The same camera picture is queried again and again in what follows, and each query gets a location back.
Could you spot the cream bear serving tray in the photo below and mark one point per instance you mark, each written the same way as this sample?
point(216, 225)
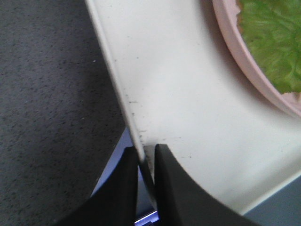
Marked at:
point(178, 84)

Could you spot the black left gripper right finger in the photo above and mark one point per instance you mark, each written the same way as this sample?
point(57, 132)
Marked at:
point(182, 202)

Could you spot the grey stone countertop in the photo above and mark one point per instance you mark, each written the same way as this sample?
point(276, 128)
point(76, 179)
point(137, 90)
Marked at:
point(59, 118)

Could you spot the green lettuce leaf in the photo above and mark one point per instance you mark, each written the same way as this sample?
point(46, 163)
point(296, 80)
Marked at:
point(271, 30)

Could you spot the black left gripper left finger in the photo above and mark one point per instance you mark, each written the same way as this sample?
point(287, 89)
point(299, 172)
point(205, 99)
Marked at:
point(114, 204)

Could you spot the pink round plate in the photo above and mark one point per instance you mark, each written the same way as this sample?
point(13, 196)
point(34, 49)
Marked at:
point(226, 12)

